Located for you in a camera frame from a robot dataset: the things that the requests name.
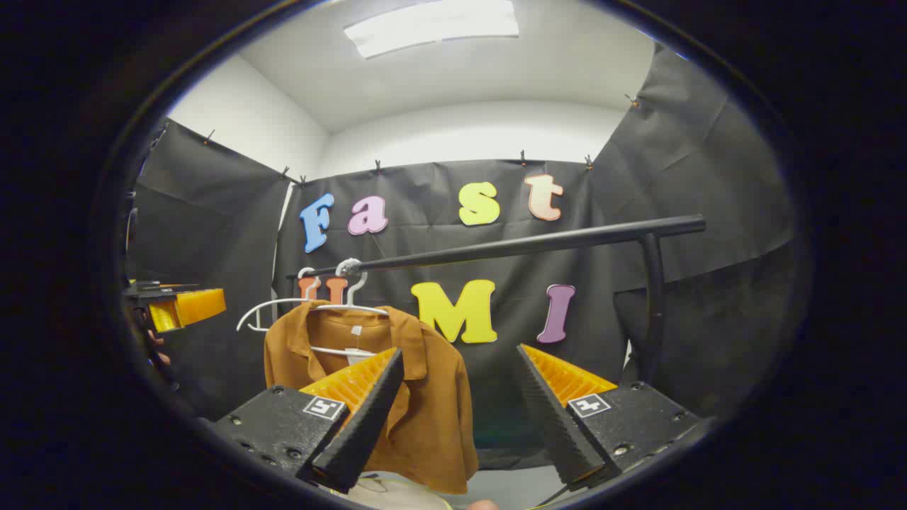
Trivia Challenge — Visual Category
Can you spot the black clothes rack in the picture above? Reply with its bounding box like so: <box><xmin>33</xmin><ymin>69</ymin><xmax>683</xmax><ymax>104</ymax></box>
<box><xmin>286</xmin><ymin>215</ymin><xmax>707</xmax><ymax>387</ymax></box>

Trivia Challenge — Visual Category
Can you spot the black backdrop cloth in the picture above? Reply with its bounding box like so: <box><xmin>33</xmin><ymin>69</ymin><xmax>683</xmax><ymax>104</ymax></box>
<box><xmin>126</xmin><ymin>42</ymin><xmax>798</xmax><ymax>472</ymax></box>

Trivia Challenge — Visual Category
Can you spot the ceiling light panel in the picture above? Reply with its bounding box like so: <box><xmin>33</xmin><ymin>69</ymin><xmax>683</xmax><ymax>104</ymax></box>
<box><xmin>344</xmin><ymin>0</ymin><xmax>520</xmax><ymax>60</ymax></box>

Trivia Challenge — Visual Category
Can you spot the white plastic hanger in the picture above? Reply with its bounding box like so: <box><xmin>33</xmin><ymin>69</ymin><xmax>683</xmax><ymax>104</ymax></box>
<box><xmin>236</xmin><ymin>267</ymin><xmax>320</xmax><ymax>334</ymax></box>

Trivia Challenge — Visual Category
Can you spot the white laundry hamper yellow rim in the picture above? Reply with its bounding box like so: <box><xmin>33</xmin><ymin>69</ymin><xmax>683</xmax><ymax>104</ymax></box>
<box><xmin>333</xmin><ymin>473</ymin><xmax>454</xmax><ymax>510</ymax></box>

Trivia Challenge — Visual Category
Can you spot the white hanger with taped hook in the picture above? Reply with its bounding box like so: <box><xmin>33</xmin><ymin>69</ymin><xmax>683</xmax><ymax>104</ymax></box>
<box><xmin>310</xmin><ymin>259</ymin><xmax>390</xmax><ymax>357</ymax></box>

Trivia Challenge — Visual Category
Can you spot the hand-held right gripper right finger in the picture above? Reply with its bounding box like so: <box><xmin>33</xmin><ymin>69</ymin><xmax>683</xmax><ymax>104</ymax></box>
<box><xmin>516</xmin><ymin>344</ymin><xmax>702</xmax><ymax>489</ymax></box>

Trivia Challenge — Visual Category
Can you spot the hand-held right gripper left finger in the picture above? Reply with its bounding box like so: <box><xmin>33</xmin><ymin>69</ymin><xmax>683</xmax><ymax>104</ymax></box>
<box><xmin>213</xmin><ymin>347</ymin><xmax>406</xmax><ymax>494</ymax></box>

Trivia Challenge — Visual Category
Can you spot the brown shirt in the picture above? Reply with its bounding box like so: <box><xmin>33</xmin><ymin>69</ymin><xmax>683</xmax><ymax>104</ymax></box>
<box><xmin>264</xmin><ymin>301</ymin><xmax>480</xmax><ymax>495</ymax></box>

